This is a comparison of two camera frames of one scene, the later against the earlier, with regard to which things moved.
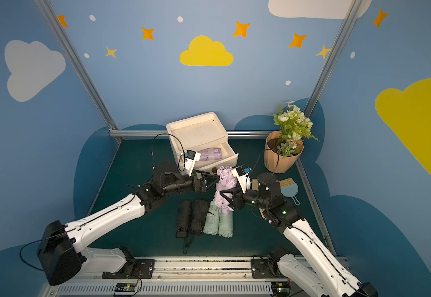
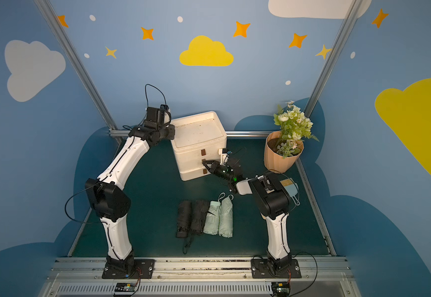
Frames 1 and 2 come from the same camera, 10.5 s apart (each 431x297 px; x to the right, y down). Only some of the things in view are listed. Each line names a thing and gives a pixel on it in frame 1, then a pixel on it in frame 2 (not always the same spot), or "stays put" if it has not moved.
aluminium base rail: x=187 y=277 stays put
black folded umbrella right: x=199 y=211 stays put
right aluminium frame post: x=332 y=57 stays put
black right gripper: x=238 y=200 to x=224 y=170
